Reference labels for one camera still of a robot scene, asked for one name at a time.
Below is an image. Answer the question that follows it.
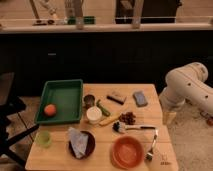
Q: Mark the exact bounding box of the dark brown plate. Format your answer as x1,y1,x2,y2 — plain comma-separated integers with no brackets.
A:
68,131,96,160

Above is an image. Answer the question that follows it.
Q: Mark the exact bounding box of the small metal cup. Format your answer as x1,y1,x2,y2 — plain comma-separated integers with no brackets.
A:
83,94,95,108

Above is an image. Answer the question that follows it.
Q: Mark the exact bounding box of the black chair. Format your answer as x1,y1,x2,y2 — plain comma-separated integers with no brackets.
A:
0,71,40,168

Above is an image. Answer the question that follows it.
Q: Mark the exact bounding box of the metal fork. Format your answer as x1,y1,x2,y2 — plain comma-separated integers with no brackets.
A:
146,129,159,162

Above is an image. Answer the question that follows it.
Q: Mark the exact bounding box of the red bowl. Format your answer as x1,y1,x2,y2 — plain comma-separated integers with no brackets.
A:
110,136,144,169

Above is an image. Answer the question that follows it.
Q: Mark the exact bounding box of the brown grape bunch toy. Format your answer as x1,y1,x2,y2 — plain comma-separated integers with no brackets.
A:
119,112,136,125

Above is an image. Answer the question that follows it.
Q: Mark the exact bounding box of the orange fruit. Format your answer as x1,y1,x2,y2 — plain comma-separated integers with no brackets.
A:
44,104,57,117

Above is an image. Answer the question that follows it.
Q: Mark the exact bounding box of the green plastic tray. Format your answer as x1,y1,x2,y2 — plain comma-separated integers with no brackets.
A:
34,79,83,125

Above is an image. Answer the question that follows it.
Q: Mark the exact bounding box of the grey folded cloth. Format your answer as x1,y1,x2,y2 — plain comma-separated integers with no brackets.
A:
68,127,88,159

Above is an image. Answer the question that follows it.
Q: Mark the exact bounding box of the light green cup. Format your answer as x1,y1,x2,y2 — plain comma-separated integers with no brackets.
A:
35,131,51,148

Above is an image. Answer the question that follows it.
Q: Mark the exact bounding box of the white round container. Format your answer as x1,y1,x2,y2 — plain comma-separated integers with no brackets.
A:
86,106,102,124

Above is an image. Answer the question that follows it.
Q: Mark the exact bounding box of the black dish brush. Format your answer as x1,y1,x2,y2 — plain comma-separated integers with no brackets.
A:
112,122,156,133

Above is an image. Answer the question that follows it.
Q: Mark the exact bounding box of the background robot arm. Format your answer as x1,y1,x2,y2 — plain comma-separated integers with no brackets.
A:
39,0,58,20

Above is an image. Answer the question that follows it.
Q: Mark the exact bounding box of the green box on shelf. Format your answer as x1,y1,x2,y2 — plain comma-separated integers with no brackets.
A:
67,16,95,25

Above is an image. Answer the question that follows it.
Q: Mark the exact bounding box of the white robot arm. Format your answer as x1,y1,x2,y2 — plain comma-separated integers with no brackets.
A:
159,62,213,125

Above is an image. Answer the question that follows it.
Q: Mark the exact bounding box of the green pepper toy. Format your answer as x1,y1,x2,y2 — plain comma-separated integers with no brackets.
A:
96,99,111,117

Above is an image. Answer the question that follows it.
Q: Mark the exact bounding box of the yellow banana toy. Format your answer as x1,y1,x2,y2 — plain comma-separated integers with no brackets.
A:
99,115,119,126

